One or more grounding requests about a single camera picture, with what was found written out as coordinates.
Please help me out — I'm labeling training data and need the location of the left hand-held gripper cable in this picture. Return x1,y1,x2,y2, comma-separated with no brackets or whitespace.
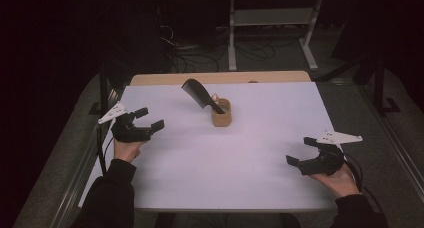
96,123,115,176

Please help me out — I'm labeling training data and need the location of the black metal stand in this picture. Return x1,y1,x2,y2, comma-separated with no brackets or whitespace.
87,63,112,120
372,50,403,118

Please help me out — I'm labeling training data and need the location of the person's left hand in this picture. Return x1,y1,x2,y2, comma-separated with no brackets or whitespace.
112,137,148,164

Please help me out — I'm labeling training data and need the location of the wooden table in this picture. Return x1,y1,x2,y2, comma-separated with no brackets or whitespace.
129,70,312,87

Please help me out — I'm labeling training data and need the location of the person's right hand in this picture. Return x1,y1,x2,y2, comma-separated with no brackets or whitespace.
307,163,361,199

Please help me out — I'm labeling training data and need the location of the white table mat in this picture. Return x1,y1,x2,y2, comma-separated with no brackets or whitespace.
78,81,338,212

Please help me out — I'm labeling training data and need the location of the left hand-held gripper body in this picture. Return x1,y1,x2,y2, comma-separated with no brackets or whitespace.
97,101,153,144

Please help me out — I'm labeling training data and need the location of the right hand-held gripper cable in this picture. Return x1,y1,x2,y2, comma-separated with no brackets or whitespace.
342,152,385,216

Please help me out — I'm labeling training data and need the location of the tangle of floor cables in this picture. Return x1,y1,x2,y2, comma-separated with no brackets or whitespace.
159,23,278,73

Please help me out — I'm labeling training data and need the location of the brown wooden cup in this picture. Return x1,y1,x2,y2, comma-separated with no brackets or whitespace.
210,93,233,128

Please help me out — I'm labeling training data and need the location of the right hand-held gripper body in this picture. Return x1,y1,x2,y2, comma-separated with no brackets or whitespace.
297,130,364,177

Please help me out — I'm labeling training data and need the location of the black comb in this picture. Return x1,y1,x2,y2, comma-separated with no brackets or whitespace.
180,78,226,115

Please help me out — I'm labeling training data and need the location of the grey metal desk frame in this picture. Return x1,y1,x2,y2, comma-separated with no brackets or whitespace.
227,0,325,72

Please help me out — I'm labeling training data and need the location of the hand-held gripper cable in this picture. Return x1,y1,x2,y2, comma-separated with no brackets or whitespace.
96,123,115,176
342,152,385,216

